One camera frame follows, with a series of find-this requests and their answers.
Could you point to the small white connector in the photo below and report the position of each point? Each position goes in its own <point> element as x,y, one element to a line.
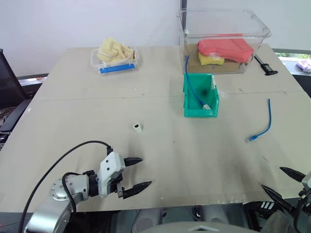
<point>137,128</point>

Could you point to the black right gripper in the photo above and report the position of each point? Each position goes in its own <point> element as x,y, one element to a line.
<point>306,196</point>

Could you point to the large clear plastic bin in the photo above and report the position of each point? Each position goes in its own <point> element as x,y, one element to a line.
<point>218,24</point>

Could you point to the dark grey rounded shape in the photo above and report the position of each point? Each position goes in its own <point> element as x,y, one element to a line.
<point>277,223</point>

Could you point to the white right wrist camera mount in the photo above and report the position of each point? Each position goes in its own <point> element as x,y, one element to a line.
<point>307,179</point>

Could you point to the blue label strip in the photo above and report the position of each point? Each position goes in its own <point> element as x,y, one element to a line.
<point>116,68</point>

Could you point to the pale yellow cloth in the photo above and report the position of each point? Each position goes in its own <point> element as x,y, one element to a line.
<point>111,51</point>

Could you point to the black item with white stripes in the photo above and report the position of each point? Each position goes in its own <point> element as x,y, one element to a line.
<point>264,206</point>

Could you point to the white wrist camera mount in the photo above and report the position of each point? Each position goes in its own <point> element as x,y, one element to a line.
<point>307,179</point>
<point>109,167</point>

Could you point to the black hand tool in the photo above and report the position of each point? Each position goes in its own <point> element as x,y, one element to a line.
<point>267,68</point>

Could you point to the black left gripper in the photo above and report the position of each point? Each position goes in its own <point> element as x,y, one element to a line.
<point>114,182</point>

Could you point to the purple cloth item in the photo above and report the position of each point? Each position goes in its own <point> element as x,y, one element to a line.
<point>305,65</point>

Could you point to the red sponge cloth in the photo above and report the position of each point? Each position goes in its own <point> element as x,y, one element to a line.
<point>226,49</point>

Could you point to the black office chair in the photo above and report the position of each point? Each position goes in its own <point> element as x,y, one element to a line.
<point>9,80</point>

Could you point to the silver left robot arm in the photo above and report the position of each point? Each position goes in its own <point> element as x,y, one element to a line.
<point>46,216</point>

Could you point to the grey robot body front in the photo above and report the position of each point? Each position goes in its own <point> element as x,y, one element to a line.
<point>199,228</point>

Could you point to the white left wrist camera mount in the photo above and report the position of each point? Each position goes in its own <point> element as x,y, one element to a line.
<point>109,167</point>

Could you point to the green plastic bin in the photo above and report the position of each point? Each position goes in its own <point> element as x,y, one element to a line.
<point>200,112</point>

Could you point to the small clear plastic container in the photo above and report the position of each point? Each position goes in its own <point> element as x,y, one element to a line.
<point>94,61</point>

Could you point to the brown cardboard piece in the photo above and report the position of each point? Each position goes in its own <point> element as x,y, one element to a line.
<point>228,66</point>

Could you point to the yellow sponge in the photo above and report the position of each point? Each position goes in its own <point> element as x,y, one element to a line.
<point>210,60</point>

